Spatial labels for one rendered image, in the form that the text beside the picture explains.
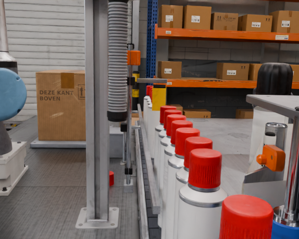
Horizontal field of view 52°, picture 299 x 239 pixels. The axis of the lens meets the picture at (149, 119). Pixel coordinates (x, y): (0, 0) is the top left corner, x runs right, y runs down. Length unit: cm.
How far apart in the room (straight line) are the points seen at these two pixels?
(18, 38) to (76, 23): 91
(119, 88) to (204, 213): 26
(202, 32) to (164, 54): 93
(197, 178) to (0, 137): 66
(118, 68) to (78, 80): 73
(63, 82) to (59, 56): 384
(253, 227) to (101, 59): 47
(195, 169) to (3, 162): 61
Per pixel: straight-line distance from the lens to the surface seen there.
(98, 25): 62
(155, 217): 62
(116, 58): 50
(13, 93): 73
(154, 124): 91
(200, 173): 31
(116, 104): 50
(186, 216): 33
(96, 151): 65
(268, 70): 80
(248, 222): 21
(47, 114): 126
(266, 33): 486
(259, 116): 81
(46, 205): 80
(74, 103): 123
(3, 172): 86
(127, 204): 78
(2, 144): 89
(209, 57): 541
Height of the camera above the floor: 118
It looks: 11 degrees down
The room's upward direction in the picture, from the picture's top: 2 degrees clockwise
